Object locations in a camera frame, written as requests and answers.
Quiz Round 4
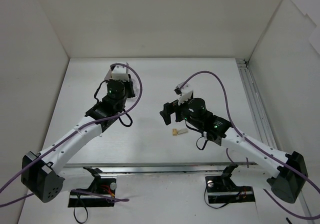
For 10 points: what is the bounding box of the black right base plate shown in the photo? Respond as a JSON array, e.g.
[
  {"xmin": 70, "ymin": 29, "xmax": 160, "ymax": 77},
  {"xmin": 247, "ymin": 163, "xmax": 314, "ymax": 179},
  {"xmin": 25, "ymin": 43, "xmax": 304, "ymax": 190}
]
[{"xmin": 204, "ymin": 176, "xmax": 256, "ymax": 209}]

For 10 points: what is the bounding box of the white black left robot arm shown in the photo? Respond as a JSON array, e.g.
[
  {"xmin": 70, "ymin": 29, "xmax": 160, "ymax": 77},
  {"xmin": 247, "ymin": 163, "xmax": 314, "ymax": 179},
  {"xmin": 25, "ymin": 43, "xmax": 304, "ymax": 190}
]
[{"xmin": 21, "ymin": 74, "xmax": 136, "ymax": 203}]

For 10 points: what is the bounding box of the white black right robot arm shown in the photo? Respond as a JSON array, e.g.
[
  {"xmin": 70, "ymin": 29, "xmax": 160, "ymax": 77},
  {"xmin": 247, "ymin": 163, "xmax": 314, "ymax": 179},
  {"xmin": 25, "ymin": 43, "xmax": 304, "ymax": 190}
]
[{"xmin": 160, "ymin": 98, "xmax": 308, "ymax": 203}]

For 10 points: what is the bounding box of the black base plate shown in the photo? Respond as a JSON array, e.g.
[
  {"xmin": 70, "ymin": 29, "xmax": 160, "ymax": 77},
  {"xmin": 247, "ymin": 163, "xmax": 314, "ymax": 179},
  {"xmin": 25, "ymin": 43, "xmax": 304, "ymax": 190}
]
[
  {"xmin": 67, "ymin": 177, "xmax": 117, "ymax": 208},
  {"xmin": 204, "ymin": 176, "xmax": 256, "ymax": 209}
]

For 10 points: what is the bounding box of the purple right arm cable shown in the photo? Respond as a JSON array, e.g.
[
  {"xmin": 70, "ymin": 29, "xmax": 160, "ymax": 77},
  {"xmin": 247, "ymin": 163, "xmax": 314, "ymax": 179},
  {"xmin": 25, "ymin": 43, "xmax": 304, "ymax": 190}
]
[{"xmin": 179, "ymin": 70, "xmax": 320, "ymax": 219}]

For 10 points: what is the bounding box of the white divided organizer box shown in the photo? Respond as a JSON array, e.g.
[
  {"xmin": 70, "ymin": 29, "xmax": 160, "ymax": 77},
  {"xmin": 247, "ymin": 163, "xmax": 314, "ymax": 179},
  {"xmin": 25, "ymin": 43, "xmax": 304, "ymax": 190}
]
[{"xmin": 104, "ymin": 62, "xmax": 137, "ymax": 99}]

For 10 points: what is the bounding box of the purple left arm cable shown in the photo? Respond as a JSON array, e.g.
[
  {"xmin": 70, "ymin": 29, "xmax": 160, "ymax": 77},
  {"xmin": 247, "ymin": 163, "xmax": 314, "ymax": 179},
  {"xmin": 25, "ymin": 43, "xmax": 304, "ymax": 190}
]
[{"xmin": 0, "ymin": 62, "xmax": 143, "ymax": 208}]

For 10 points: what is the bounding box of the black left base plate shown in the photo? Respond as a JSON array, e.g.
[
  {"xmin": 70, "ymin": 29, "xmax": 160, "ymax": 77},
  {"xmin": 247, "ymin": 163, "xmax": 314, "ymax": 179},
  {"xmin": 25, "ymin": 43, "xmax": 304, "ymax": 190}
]
[{"xmin": 67, "ymin": 177, "xmax": 117, "ymax": 208}]

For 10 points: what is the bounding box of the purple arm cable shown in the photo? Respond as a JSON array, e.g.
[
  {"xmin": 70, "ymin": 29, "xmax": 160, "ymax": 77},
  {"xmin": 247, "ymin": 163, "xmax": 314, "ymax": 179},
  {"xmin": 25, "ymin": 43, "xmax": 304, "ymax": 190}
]
[
  {"xmin": 0, "ymin": 62, "xmax": 143, "ymax": 208},
  {"xmin": 179, "ymin": 70, "xmax": 320, "ymax": 219}
]

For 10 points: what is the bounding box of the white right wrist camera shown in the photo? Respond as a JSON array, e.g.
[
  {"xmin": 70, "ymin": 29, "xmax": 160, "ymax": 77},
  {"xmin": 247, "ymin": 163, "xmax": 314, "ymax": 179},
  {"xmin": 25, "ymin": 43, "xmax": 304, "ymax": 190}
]
[{"xmin": 174, "ymin": 83, "xmax": 194, "ymax": 106}]

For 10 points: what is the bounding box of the yellow eraser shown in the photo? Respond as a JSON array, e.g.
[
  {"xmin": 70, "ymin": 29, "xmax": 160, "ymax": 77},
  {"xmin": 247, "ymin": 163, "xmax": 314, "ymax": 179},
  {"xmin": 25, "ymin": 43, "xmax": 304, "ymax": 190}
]
[{"xmin": 172, "ymin": 128, "xmax": 178, "ymax": 136}]

